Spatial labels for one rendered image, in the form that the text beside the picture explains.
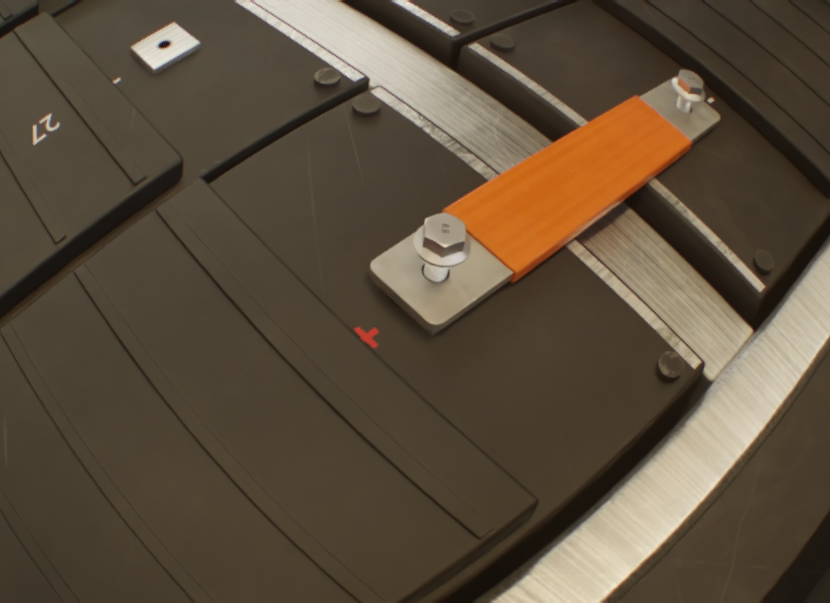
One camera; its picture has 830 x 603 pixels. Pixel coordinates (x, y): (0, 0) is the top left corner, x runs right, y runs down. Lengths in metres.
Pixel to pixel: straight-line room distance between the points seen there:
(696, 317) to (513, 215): 0.07
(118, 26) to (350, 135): 0.12
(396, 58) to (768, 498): 0.21
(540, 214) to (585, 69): 0.09
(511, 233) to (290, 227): 0.06
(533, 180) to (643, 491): 0.10
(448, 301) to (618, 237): 0.07
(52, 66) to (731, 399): 0.26
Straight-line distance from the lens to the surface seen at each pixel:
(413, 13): 0.41
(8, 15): 0.43
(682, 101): 0.39
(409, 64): 0.40
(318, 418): 0.28
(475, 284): 0.32
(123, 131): 0.35
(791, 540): 0.32
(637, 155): 0.37
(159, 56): 0.39
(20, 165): 0.35
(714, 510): 0.31
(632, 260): 0.36
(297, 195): 0.34
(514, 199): 0.34
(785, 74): 0.45
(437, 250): 0.30
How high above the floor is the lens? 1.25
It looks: 52 degrees down
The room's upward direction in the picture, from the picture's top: 13 degrees clockwise
